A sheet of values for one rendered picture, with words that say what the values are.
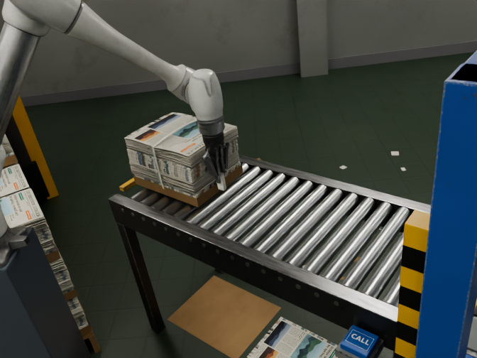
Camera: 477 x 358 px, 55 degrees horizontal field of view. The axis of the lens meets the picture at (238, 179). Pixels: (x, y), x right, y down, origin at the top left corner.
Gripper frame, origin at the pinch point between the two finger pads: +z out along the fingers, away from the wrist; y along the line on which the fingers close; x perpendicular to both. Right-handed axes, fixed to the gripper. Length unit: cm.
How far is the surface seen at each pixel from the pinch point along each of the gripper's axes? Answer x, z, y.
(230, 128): -10.7, -9.8, -20.7
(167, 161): -23.1, -4.6, 3.9
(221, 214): -0.4, 13.9, 2.2
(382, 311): 69, 13, 16
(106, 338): -65, 93, 34
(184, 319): -40, 93, 4
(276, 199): 12.5, 13.8, -15.6
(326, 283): 51, 13, 15
